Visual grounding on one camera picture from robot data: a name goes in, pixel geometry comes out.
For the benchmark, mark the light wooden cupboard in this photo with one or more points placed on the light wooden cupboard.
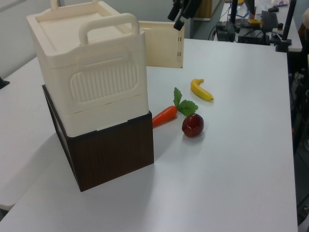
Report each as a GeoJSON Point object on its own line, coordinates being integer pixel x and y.
{"type": "Point", "coordinates": [207, 8]}

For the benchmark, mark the yellow flat object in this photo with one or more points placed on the yellow flat object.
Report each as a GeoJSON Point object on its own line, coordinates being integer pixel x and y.
{"type": "Point", "coordinates": [255, 22]}

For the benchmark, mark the cream plastic cabinet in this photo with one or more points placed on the cream plastic cabinet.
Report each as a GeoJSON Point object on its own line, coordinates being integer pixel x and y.
{"type": "Point", "coordinates": [91, 67]}

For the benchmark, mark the black pole with table clamp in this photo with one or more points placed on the black pole with table clamp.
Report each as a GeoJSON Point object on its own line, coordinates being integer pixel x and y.
{"type": "Point", "coordinates": [288, 24]}

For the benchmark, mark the dark red toy apple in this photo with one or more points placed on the dark red toy apple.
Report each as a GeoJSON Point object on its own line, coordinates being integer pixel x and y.
{"type": "Point", "coordinates": [192, 125]}

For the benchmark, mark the black computer mouse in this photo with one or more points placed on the black computer mouse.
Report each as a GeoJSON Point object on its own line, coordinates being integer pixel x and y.
{"type": "Point", "coordinates": [273, 9]}

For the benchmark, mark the thin black pole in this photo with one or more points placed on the thin black pole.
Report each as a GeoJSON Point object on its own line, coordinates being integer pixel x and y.
{"type": "Point", "coordinates": [233, 10]}

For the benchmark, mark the black tripod stand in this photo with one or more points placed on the black tripod stand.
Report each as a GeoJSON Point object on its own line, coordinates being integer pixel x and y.
{"type": "Point", "coordinates": [300, 104]}

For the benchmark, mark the yellow toy banana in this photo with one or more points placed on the yellow toy banana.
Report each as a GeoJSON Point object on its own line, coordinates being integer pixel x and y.
{"type": "Point", "coordinates": [200, 90]}

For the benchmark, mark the orange toy carrot green leaves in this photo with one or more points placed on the orange toy carrot green leaves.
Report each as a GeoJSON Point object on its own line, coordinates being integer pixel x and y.
{"type": "Point", "coordinates": [166, 116]}

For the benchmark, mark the cream cabinet door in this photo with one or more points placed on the cream cabinet door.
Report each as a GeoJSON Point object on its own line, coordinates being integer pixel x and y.
{"type": "Point", "coordinates": [161, 46]}

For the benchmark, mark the dark brown wooden drawer box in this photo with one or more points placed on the dark brown wooden drawer box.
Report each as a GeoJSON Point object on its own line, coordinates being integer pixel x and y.
{"type": "Point", "coordinates": [111, 152]}

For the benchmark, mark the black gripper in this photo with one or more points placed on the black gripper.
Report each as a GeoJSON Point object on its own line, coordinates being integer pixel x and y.
{"type": "Point", "coordinates": [192, 7]}

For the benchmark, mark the black electronics box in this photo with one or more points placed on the black electronics box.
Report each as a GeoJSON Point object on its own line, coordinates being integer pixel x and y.
{"type": "Point", "coordinates": [253, 36]}

